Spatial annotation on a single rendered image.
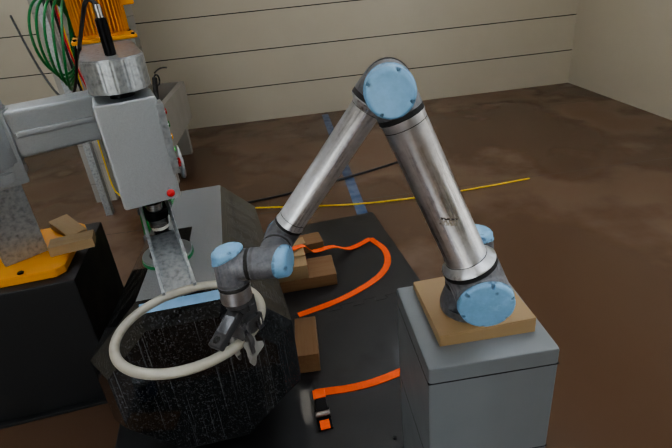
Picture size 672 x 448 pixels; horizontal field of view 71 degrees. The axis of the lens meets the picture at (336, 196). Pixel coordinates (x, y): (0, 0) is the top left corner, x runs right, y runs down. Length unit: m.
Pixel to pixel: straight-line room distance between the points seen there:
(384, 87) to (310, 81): 5.98
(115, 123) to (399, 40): 5.64
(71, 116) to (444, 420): 2.04
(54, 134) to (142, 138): 0.72
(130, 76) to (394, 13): 5.56
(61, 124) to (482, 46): 6.11
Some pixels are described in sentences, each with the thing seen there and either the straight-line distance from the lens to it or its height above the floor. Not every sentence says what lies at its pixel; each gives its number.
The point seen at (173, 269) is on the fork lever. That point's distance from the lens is 1.94.
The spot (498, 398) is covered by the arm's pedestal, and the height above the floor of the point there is 0.69.
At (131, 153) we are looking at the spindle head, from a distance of 1.95.
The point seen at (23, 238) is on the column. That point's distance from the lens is 2.72.
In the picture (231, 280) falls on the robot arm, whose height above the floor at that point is 1.17.
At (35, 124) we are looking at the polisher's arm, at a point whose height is 1.40.
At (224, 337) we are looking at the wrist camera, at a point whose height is 1.02.
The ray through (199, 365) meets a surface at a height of 0.96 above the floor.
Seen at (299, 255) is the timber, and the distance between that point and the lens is 3.22.
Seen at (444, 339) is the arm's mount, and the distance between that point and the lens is 1.53.
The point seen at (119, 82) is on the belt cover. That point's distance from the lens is 1.87.
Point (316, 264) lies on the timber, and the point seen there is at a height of 0.10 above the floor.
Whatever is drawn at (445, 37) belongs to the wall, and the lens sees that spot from 7.34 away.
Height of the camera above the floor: 1.91
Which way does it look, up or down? 26 degrees down
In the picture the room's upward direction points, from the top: 6 degrees counter-clockwise
